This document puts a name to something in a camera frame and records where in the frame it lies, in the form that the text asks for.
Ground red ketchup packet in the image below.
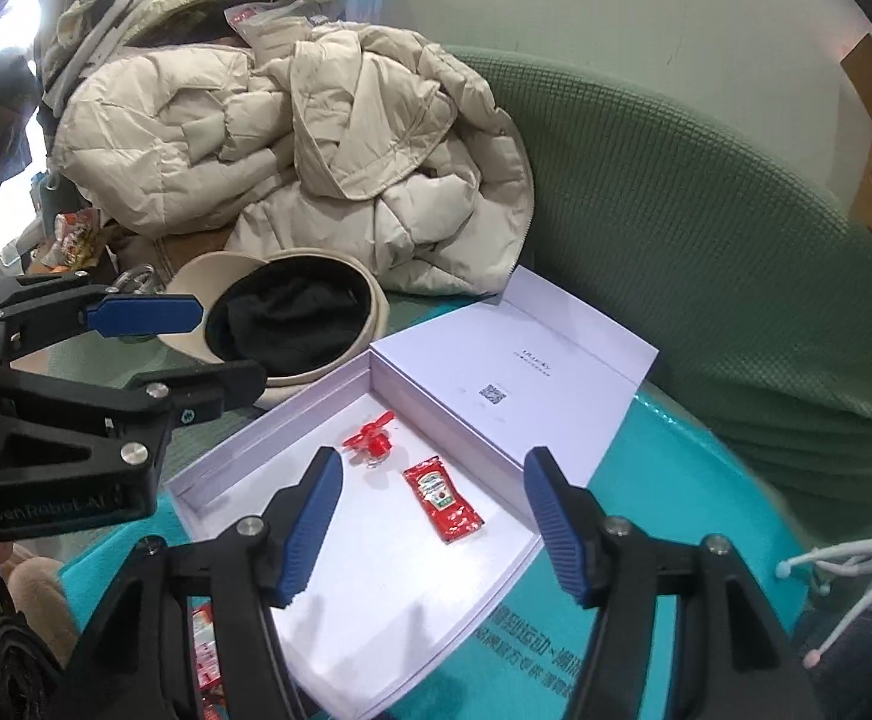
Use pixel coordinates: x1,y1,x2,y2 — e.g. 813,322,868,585
403,456,486,543

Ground beige puffer jacket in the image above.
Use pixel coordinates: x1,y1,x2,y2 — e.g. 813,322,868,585
53,24,538,297

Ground teal printed mat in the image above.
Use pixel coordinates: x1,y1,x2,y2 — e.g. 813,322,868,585
61,379,812,720

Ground clear plastic bag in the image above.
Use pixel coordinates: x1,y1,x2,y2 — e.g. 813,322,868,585
221,0,309,53

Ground red snack packet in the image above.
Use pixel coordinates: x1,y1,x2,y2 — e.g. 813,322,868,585
190,600,227,720

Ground glass jar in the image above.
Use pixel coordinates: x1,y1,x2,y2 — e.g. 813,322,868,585
113,264,163,346

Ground beige cap with black lining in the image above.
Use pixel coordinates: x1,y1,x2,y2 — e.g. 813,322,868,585
158,246,393,410

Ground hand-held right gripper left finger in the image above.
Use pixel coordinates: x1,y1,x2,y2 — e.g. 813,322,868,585
53,446,347,720

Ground green sofa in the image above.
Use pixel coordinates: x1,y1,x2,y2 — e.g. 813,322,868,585
0,45,872,533

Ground white gift box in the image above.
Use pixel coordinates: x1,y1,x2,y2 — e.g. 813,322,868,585
166,264,660,717

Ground colourful snack packets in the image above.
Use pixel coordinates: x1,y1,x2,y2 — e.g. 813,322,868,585
41,210,103,271

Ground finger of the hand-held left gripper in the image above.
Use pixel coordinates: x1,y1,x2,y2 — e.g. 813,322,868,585
0,358,268,500
0,270,206,376

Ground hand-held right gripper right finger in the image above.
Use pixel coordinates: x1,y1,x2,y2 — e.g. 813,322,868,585
523,446,819,720

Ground black cable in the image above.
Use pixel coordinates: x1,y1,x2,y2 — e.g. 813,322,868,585
0,570,62,720

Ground red propeller toy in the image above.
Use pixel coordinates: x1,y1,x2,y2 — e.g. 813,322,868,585
341,409,399,470

